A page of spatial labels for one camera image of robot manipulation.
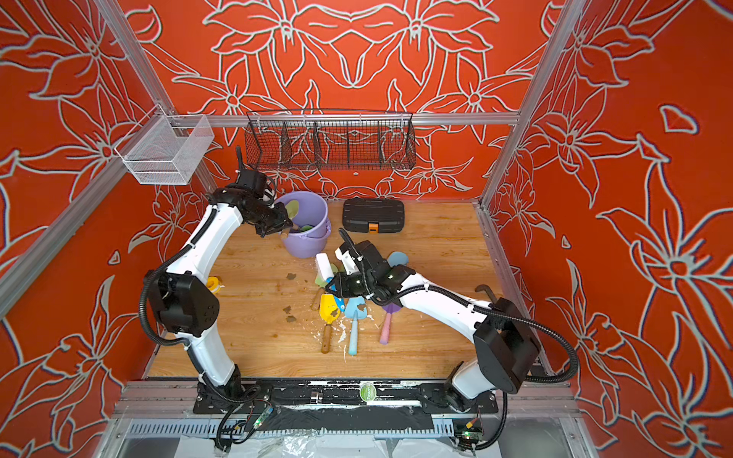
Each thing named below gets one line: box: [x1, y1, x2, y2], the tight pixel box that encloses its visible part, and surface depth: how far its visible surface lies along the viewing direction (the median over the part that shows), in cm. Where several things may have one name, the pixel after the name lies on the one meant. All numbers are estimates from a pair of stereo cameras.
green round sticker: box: [359, 381, 377, 402], surface depth 76 cm
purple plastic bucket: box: [274, 190, 332, 259], surface depth 100 cm
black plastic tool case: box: [342, 198, 406, 234], surface depth 112 cm
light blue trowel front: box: [345, 295, 367, 356], surface depth 89 cm
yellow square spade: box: [318, 293, 341, 354], surface depth 89 cm
